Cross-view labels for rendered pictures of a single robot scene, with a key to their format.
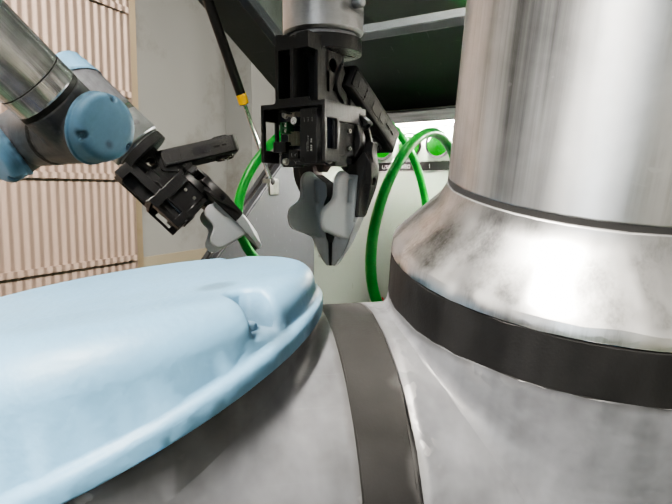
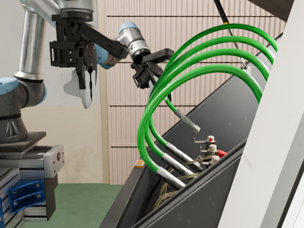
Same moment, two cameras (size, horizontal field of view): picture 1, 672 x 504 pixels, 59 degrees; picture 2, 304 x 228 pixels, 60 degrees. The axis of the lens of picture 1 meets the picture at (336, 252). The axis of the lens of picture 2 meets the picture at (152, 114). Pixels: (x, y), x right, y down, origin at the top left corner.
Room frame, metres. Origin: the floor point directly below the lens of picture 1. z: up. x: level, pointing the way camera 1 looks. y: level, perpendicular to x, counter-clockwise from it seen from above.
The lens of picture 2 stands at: (0.47, -0.62, 1.32)
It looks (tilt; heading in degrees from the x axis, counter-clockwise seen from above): 11 degrees down; 66
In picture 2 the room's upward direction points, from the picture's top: straight up
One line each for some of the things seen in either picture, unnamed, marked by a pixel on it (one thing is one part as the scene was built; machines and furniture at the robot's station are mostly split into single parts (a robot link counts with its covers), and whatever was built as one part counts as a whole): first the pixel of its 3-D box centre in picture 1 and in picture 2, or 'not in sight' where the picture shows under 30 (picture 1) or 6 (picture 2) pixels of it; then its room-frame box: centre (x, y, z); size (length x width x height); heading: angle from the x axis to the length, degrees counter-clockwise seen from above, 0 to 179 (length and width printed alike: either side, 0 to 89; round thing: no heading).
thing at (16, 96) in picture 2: not in sight; (3, 95); (0.37, 0.52, 1.20); 0.13 x 0.12 x 0.14; 53
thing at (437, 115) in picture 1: (445, 115); not in sight; (1.12, -0.20, 1.43); 0.54 x 0.03 x 0.02; 57
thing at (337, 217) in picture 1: (335, 219); (76, 89); (0.56, 0.00, 1.27); 0.06 x 0.03 x 0.09; 147
